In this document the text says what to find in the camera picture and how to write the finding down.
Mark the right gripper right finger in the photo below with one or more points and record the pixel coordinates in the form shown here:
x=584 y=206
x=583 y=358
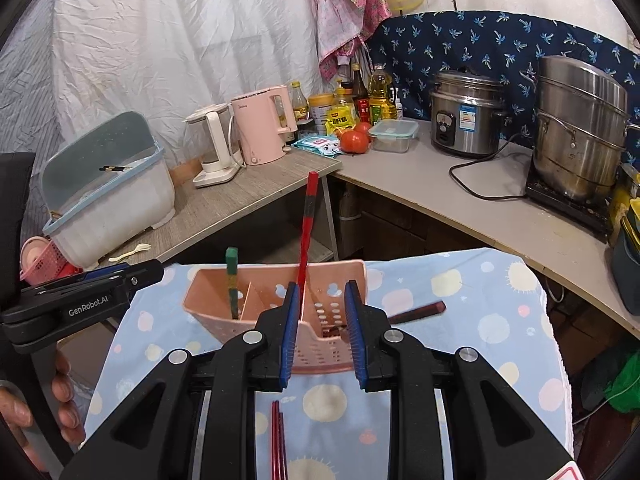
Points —
x=452 y=415

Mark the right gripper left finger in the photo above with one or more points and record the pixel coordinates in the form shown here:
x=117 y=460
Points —
x=194 y=416

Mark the dark maroon chopstick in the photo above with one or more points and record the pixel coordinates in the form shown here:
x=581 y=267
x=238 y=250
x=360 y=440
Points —
x=414 y=314

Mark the green chopstick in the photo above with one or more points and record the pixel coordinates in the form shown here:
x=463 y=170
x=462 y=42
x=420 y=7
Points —
x=232 y=261

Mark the dark red chopstick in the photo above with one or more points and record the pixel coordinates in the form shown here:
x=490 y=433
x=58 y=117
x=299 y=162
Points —
x=283 y=460

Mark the person left hand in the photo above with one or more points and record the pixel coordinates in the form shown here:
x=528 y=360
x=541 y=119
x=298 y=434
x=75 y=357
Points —
x=40 y=424

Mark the pink plastic basket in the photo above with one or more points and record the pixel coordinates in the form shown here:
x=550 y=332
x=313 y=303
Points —
x=42 y=262

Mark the cream plastic fork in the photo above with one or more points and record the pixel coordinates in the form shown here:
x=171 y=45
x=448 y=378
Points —
x=142 y=247

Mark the green plastic bag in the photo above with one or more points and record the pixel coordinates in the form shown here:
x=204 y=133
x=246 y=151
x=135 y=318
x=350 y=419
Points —
x=612 y=378

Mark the white dish drainer box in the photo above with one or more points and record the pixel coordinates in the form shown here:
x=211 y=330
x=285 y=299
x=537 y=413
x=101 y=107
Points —
x=106 y=187

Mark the stacked yellow green bowls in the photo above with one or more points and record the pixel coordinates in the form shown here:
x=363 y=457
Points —
x=624 y=214

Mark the black induction cooker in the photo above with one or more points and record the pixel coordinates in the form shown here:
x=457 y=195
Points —
x=591 y=215

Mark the white glass kettle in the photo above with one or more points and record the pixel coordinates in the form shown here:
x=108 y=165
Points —
x=222 y=162

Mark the pink electric kettle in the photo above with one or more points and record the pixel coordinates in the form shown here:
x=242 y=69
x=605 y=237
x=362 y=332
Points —
x=262 y=118

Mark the clear food container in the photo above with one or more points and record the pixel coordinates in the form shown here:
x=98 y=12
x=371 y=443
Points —
x=393 y=135

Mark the red tomato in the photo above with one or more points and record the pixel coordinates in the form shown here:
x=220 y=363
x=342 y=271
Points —
x=355 y=140

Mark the silver rice cooker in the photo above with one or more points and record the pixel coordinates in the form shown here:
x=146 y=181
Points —
x=467 y=114

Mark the wet wipes packet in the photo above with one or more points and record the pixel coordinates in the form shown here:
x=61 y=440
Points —
x=319 y=144

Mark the stainless steel steamer pot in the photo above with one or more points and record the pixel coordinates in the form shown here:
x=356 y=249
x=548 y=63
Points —
x=582 y=128

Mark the yellow lidded tin can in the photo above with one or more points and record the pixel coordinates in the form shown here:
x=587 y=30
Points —
x=319 y=106

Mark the yellow seasoning bag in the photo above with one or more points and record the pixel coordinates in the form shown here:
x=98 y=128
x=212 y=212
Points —
x=340 y=117

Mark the dark soy sauce bottle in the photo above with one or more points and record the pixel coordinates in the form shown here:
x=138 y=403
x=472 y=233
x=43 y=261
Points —
x=360 y=94

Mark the navy floral cloth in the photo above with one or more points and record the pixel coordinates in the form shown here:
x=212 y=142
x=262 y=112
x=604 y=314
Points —
x=503 y=46

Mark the pink floral apron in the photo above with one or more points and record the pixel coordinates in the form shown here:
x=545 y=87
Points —
x=342 y=27

